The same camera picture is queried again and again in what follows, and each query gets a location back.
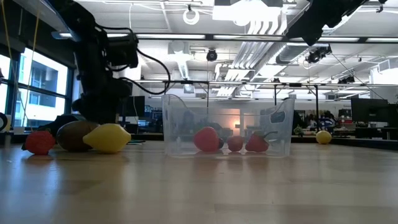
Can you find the small round yellow lemon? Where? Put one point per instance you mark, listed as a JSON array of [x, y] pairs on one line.
[[323, 137]]

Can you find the dark red bushy-leaved strawberry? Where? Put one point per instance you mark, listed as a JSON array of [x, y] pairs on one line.
[[256, 143]]

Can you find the large yellow lemon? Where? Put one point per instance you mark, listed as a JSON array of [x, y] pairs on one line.
[[107, 138]]

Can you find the clear plastic tupperware container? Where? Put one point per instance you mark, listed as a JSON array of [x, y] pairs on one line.
[[174, 137]]

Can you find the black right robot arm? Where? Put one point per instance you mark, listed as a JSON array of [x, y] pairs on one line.
[[353, 3]]

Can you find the pink wrinkled raspberry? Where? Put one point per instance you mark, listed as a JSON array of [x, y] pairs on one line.
[[235, 143]]

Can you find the black computer monitor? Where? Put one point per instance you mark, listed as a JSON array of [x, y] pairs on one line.
[[369, 109], [138, 107]]

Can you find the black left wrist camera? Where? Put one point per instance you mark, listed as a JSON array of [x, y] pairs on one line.
[[122, 51]]

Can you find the smooth orange-red strawberry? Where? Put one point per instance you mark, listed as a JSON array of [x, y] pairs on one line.
[[206, 140]]

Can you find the person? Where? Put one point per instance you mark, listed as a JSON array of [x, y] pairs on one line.
[[325, 119], [298, 121]]

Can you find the dark green cloth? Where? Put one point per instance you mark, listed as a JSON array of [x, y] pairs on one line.
[[62, 119]]

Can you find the black metal frame stand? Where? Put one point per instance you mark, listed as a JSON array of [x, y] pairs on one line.
[[295, 84], [186, 82]]

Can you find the long ceiling light bar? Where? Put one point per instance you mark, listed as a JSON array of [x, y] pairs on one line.
[[171, 36]]

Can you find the red bumpy strawberry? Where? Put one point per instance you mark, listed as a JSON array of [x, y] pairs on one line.
[[39, 143]]

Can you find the black ceiling spotlight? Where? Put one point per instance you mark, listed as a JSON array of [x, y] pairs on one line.
[[317, 54], [211, 55]]

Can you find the brown kiwi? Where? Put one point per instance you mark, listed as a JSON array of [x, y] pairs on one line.
[[73, 137]]

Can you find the bright ceiling light panel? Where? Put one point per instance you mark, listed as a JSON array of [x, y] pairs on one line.
[[245, 14]]

